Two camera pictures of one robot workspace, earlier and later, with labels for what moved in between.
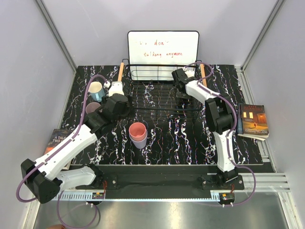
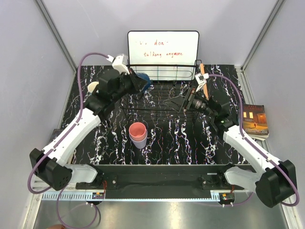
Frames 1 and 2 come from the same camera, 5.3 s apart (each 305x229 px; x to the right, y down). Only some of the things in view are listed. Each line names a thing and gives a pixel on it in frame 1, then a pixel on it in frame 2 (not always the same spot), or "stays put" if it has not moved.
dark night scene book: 252,121 stays put
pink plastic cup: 137,131 stays put
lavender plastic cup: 140,144 stays put
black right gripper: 178,95 to 176,103
